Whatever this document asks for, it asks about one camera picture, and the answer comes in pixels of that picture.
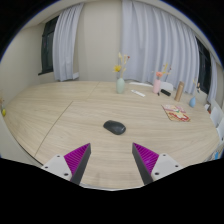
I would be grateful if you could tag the dark-framed window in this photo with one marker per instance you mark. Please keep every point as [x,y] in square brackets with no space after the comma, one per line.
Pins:
[47,46]
[203,70]

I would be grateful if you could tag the pink vase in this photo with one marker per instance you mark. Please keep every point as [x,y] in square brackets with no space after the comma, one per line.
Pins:
[157,86]

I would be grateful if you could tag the white remote control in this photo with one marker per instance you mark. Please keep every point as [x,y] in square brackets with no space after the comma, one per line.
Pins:
[138,93]

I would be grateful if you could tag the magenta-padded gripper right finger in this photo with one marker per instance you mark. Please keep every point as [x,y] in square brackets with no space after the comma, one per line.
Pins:
[163,164]

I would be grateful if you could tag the wide grey-white curtain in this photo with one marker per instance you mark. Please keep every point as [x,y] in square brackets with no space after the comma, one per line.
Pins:
[153,36]

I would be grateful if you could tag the black computer mouse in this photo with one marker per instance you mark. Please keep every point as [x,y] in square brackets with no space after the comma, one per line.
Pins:
[114,127]

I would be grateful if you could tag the blue vase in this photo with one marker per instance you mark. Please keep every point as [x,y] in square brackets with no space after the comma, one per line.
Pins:
[192,102]

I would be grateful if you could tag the pale green vase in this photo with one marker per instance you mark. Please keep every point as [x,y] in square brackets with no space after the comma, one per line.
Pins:
[120,86]

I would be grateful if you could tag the gold insulated bottle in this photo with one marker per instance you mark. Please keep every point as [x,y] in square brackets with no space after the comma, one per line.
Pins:
[179,91]

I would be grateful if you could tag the yellow dried flower bunch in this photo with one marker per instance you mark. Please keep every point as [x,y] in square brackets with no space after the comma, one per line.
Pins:
[117,68]

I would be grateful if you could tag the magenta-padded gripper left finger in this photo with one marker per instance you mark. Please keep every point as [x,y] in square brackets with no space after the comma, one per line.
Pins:
[60,165]

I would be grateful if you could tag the beige dried flower bunch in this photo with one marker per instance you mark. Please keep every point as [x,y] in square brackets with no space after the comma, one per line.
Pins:
[197,87]

